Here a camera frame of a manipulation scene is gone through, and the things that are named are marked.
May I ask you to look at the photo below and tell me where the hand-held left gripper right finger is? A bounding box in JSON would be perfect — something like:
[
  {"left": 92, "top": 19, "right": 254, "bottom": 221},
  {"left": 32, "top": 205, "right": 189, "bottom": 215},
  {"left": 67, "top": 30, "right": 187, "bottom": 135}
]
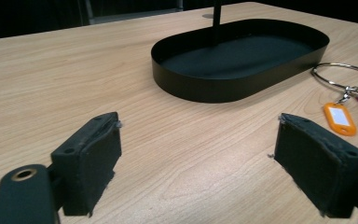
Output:
[{"left": 273, "top": 112, "right": 358, "bottom": 219}]

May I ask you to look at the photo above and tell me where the large metal key ring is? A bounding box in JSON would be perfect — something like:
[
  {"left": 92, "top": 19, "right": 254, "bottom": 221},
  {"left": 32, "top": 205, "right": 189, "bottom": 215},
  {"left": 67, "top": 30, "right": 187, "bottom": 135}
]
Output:
[{"left": 310, "top": 63, "right": 358, "bottom": 91}]

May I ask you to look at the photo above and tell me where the grey metal stand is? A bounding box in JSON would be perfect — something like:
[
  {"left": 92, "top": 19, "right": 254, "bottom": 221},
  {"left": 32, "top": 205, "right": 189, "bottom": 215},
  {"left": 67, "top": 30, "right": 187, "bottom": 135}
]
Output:
[{"left": 83, "top": 0, "right": 185, "bottom": 26}]

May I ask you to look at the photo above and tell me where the black oval metal tray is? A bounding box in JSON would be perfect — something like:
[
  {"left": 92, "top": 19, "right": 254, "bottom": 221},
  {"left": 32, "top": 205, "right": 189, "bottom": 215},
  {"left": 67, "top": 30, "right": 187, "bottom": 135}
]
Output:
[{"left": 150, "top": 18, "right": 330, "bottom": 104}]

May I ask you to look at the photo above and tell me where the orange key tag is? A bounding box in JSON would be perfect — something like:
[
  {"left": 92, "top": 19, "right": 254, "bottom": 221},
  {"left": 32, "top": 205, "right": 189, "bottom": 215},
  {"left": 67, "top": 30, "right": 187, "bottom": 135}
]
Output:
[{"left": 323, "top": 102, "right": 357, "bottom": 137}]

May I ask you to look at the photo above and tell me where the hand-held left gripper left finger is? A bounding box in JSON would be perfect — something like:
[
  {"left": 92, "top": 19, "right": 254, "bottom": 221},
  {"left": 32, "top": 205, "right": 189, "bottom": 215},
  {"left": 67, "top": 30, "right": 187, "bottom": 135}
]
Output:
[{"left": 50, "top": 111, "right": 123, "bottom": 217}]

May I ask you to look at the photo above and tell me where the black upright tray post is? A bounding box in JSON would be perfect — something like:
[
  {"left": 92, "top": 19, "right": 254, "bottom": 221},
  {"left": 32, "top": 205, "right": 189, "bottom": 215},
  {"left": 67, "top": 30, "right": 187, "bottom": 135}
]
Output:
[{"left": 212, "top": 0, "right": 223, "bottom": 45}]

